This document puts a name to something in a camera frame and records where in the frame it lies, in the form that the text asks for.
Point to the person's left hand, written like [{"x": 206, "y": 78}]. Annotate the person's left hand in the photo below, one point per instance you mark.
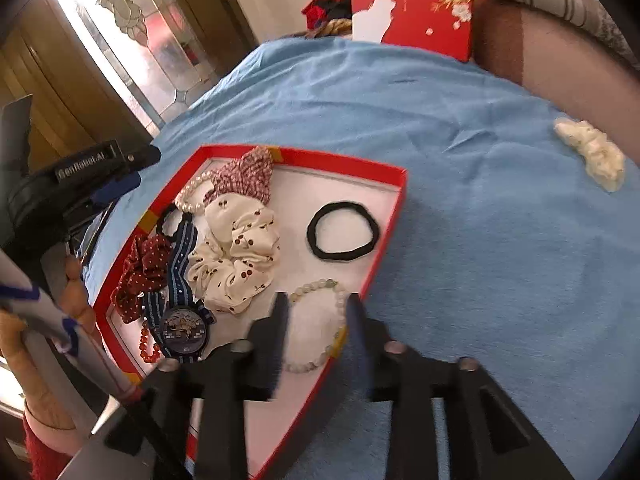
[{"x": 50, "y": 396}]

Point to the red blue cloth bundle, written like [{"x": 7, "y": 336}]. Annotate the red blue cloth bundle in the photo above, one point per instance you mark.
[{"x": 320, "y": 12}]

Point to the cream dotted scrunchie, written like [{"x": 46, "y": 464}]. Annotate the cream dotted scrunchie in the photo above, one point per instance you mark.
[{"x": 604, "y": 160}]

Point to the glass door window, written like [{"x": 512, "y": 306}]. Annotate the glass door window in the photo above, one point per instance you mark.
[{"x": 148, "y": 53}]

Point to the blue cloth bedspread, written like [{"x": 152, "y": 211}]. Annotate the blue cloth bedspread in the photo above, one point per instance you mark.
[{"x": 505, "y": 249}]

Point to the red floral gift box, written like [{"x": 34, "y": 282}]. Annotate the red floral gift box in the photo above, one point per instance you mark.
[{"x": 441, "y": 26}]

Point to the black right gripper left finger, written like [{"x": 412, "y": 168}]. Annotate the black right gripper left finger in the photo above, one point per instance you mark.
[{"x": 258, "y": 358}]

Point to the red white plaid scrunchie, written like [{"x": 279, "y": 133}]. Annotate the red white plaid scrunchie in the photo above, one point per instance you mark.
[{"x": 249, "y": 175}]

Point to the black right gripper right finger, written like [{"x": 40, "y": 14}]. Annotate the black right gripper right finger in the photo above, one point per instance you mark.
[{"x": 376, "y": 371}]

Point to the mauve sofa cushion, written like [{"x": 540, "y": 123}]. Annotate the mauve sofa cushion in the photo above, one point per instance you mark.
[{"x": 561, "y": 64}]

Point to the red rimmed white tray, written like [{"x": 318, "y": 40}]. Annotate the red rimmed white tray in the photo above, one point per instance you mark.
[{"x": 318, "y": 239}]

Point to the red white-dotted scrunchie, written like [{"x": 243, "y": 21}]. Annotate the red white-dotted scrunchie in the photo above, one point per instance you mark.
[{"x": 144, "y": 270}]

